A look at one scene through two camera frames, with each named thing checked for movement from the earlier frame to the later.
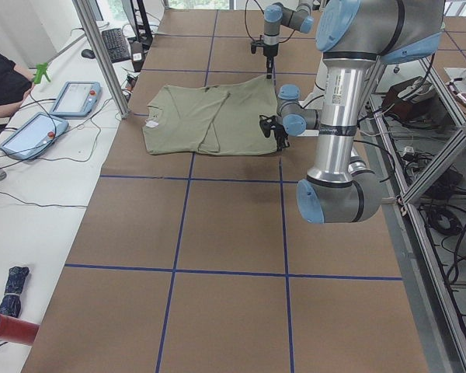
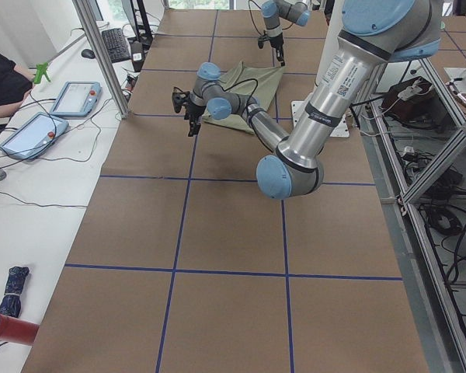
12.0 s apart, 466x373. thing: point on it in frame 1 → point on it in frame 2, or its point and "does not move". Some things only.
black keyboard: x=116 y=44 does not move
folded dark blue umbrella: x=11 y=304 does not move
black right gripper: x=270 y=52 → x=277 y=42
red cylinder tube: x=10 y=329 does not move
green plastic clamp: x=41 y=70 does not move
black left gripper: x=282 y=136 → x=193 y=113
